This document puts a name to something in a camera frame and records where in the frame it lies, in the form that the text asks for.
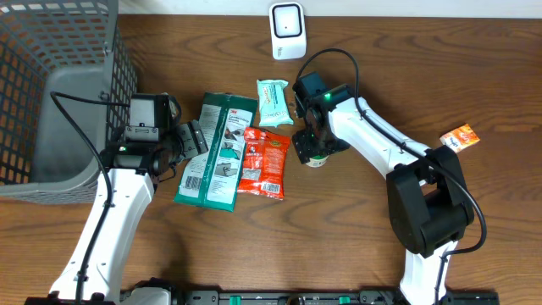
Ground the green lid jar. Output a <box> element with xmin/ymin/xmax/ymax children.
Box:
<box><xmin>306</xmin><ymin>156</ymin><xmax>329</xmax><ymax>168</ymax></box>

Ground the grey plastic mesh basket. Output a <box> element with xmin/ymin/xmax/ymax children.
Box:
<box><xmin>1</xmin><ymin>0</ymin><xmax>137</xmax><ymax>204</ymax></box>

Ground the small orange box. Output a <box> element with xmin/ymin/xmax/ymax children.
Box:
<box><xmin>440</xmin><ymin>124</ymin><xmax>480</xmax><ymax>153</ymax></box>

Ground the red snack bag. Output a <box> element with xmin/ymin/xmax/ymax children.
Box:
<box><xmin>237</xmin><ymin>128</ymin><xmax>290</xmax><ymax>200</ymax></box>

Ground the white barcode scanner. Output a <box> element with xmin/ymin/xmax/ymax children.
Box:
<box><xmin>268</xmin><ymin>2</ymin><xmax>307</xmax><ymax>60</ymax></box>

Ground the green white 3M package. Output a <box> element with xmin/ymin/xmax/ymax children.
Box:
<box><xmin>174</xmin><ymin>92</ymin><xmax>257</xmax><ymax>212</ymax></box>

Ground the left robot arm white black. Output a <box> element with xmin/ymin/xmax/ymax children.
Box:
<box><xmin>26</xmin><ymin>120</ymin><xmax>208</xmax><ymax>304</ymax></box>

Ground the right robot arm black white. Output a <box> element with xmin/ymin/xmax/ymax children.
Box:
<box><xmin>292</xmin><ymin>81</ymin><xmax>475</xmax><ymax>304</ymax></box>

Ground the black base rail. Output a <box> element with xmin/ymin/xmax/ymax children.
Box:
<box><xmin>120</xmin><ymin>289</ymin><xmax>501</xmax><ymax>305</ymax></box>

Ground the teal wipes pack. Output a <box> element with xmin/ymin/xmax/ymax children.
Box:
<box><xmin>257</xmin><ymin>80</ymin><xmax>294</xmax><ymax>127</ymax></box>

